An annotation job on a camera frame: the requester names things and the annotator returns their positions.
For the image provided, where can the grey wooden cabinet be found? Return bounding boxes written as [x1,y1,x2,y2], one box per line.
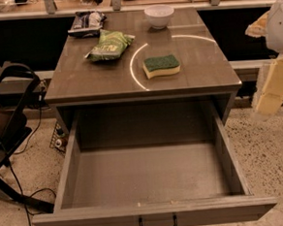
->
[46,8,241,129]

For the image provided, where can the open grey drawer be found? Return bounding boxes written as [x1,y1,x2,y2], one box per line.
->
[33,98,277,226]

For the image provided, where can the wire basket with items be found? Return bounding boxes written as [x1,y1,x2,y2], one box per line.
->
[49,123,68,154]

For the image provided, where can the black floor cable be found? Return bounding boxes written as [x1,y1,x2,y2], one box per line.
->
[0,91,59,226]

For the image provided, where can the white bowl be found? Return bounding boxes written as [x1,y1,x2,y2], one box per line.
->
[144,5,174,29]

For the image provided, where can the green and yellow sponge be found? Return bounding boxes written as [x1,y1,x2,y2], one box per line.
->
[142,54,180,79]

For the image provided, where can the dark snack bag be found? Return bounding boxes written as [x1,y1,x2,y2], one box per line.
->
[68,11,107,38]

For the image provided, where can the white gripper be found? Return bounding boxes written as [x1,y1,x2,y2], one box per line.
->
[244,0,283,121]

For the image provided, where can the black chair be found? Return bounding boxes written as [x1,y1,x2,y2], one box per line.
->
[0,61,54,213]

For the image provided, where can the green chip bag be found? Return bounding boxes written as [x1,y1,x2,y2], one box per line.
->
[84,29,135,62]

